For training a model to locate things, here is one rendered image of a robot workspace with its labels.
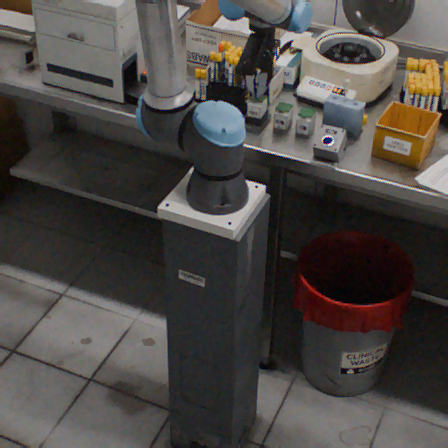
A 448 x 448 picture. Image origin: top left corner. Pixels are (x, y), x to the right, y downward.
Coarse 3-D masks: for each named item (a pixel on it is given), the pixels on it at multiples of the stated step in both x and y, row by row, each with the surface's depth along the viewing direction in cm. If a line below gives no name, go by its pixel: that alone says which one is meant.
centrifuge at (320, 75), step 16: (336, 32) 248; (352, 32) 248; (320, 48) 243; (384, 48) 239; (304, 64) 238; (320, 64) 234; (336, 64) 232; (352, 64) 231; (368, 64) 232; (384, 64) 233; (304, 80) 238; (320, 80) 237; (336, 80) 234; (352, 80) 231; (368, 80) 230; (384, 80) 238; (304, 96) 236; (320, 96) 234; (352, 96) 232; (368, 96) 234
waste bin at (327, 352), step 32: (320, 256) 260; (352, 256) 263; (384, 256) 260; (320, 288) 266; (352, 288) 268; (384, 288) 262; (320, 320) 244; (352, 320) 238; (384, 320) 240; (320, 352) 254; (352, 352) 249; (384, 352) 257; (320, 384) 264; (352, 384) 260
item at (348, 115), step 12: (336, 96) 221; (324, 108) 221; (336, 108) 220; (348, 108) 218; (360, 108) 217; (324, 120) 224; (336, 120) 222; (348, 120) 220; (360, 120) 220; (348, 132) 222; (360, 132) 224
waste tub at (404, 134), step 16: (384, 112) 215; (400, 112) 220; (416, 112) 218; (432, 112) 216; (384, 128) 210; (400, 128) 223; (416, 128) 220; (432, 128) 210; (384, 144) 213; (400, 144) 210; (416, 144) 208; (432, 144) 218; (400, 160) 213; (416, 160) 211
